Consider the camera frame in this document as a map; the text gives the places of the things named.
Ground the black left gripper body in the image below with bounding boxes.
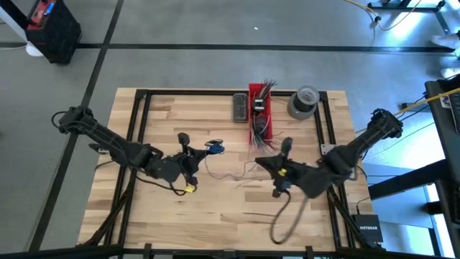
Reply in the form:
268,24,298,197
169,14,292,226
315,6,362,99
175,132,208,188

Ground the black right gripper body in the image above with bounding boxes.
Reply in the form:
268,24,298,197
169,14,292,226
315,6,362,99
272,137,318,199

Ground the black round part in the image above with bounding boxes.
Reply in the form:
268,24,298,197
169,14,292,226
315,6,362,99
255,114,269,137

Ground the grey plastic case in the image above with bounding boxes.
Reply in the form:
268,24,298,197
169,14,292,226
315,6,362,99
232,92,249,123

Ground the grey tape roll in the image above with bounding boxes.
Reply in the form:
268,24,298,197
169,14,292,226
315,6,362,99
286,92,318,122

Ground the white stand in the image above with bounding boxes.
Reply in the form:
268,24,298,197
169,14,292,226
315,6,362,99
0,0,45,58

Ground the black floor stand base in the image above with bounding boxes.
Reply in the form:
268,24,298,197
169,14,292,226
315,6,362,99
367,0,449,12

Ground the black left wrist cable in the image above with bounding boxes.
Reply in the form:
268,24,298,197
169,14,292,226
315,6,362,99
135,171,198,197

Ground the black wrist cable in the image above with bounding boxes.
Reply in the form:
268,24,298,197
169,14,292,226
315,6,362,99
135,171,198,197
269,190,311,245

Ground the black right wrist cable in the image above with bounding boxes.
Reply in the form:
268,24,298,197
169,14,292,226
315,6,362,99
269,190,311,245

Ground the black metal table frame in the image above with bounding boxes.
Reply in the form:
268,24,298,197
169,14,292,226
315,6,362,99
0,88,460,259

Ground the black Netgear switch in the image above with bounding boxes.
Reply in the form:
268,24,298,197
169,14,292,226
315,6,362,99
351,214,385,244

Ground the yellow cable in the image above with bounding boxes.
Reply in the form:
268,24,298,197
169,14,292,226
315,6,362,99
343,0,425,32
355,89,460,134

